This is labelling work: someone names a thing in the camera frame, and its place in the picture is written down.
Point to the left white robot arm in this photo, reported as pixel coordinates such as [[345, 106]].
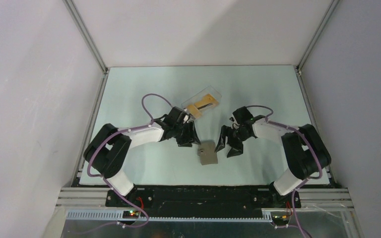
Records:
[[107, 151]]

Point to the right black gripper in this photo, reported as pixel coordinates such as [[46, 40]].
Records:
[[237, 149]]

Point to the grey card holder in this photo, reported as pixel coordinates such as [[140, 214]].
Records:
[[206, 153]]

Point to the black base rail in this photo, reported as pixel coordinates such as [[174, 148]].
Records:
[[197, 201]]

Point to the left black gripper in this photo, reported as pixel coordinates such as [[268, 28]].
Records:
[[191, 136]]

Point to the clear plastic card box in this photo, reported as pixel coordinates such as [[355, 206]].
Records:
[[208, 90]]

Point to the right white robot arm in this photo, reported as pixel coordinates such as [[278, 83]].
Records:
[[305, 152]]

